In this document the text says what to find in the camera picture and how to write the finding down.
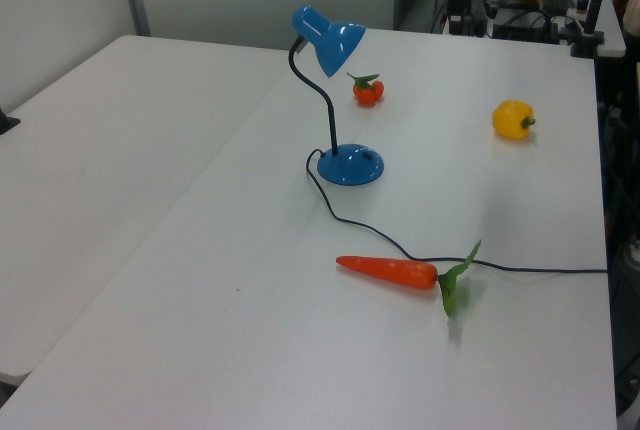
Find blue desk lamp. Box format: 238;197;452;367
287;4;387;187

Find orange toy carrot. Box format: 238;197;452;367
334;238;484;319

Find orange toy tomato cluster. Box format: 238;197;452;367
346;72;385;108

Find yellow toy bell pepper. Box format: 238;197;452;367
491;99;537;141

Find black electronics box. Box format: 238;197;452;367
492;2;561;44

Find dark lamp power cable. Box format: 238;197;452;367
304;148;610;275

